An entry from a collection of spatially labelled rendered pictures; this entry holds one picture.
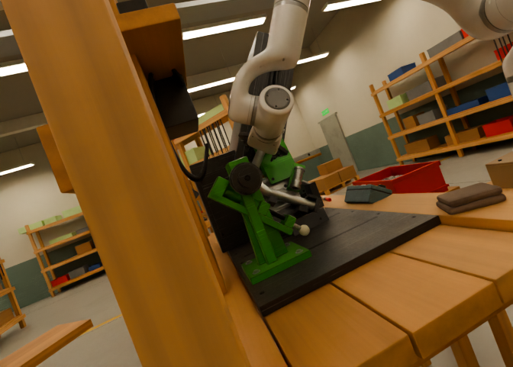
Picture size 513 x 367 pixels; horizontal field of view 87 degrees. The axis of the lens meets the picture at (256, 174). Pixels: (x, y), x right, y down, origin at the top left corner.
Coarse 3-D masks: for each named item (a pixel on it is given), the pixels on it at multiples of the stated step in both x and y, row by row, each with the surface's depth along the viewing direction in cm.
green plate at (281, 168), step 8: (280, 144) 98; (264, 160) 95; (280, 160) 96; (288, 160) 96; (264, 168) 94; (272, 168) 94; (280, 168) 95; (288, 168) 95; (272, 176) 93; (280, 176) 94; (288, 176) 94; (272, 184) 92
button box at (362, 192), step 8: (368, 184) 88; (352, 192) 96; (360, 192) 91; (368, 192) 87; (376, 192) 86; (384, 192) 87; (344, 200) 100; (352, 200) 95; (360, 200) 90; (368, 200) 86; (376, 200) 86
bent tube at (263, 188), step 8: (256, 152) 93; (264, 152) 93; (256, 160) 91; (264, 184) 89; (264, 192) 88; (272, 192) 88; (280, 192) 88; (280, 200) 89; (288, 200) 88; (296, 200) 88; (304, 200) 88; (312, 208) 88
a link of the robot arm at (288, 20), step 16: (288, 0) 64; (272, 16) 68; (288, 16) 64; (304, 16) 66; (272, 32) 66; (288, 32) 64; (304, 32) 68; (272, 48) 65; (288, 48) 65; (256, 64) 65; (272, 64) 66; (288, 64) 67; (240, 80) 65; (240, 96) 65; (240, 112) 66
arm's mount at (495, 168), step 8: (512, 152) 74; (496, 160) 72; (504, 160) 70; (512, 160) 67; (488, 168) 72; (496, 168) 70; (504, 168) 69; (512, 168) 67; (496, 176) 71; (504, 176) 69; (512, 176) 68; (496, 184) 72; (504, 184) 70; (512, 184) 68
